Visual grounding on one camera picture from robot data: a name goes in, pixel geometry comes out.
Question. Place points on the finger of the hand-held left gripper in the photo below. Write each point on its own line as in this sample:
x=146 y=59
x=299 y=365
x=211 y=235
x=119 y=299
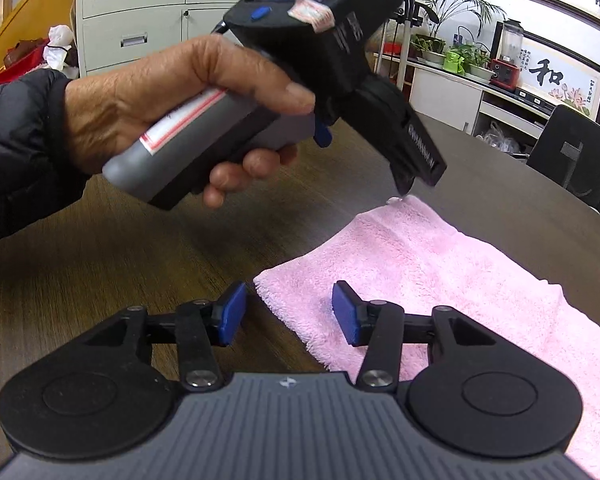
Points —
x=402 y=182

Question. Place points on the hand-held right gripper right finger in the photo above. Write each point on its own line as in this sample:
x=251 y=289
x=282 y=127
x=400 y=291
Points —
x=345 y=312

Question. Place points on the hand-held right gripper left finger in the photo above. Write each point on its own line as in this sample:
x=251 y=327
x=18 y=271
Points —
x=232 y=312

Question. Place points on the pink towel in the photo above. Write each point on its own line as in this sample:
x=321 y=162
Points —
x=455 y=285

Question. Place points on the person's left forearm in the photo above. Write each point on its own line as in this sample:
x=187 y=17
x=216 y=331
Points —
x=15 y=150

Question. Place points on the person's left hand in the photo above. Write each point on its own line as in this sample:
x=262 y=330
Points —
x=145 y=90

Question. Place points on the low white cabinet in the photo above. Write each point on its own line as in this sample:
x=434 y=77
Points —
x=440 y=95

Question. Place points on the clear plastic bag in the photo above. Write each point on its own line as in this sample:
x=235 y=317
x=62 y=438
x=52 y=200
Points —
x=500 y=137

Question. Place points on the potted palm plant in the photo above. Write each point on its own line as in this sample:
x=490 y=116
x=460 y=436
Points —
x=432 y=57

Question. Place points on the small potted green plant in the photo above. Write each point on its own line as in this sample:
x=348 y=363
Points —
x=480 y=74

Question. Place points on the red base blender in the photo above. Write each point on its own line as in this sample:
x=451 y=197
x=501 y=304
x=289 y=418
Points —
x=505 y=72

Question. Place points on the black set-top box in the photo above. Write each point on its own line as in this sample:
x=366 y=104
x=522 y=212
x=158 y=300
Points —
x=535 y=99

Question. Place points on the black office chair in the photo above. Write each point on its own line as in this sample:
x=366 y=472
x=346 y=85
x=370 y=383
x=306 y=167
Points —
x=580 y=160

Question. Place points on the framed lotus calligraphy picture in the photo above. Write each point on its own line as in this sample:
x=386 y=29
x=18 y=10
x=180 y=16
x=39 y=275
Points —
x=570 y=77

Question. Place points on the white glass door cabinet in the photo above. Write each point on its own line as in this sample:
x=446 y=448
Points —
x=95 y=25

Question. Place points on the white plastic bag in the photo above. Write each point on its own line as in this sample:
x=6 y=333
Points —
x=61 y=45

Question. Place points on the yellow wooden door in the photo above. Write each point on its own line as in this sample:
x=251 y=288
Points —
x=30 y=5

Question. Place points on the red bag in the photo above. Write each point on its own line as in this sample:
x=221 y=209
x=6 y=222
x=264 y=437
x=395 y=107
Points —
x=22 y=55

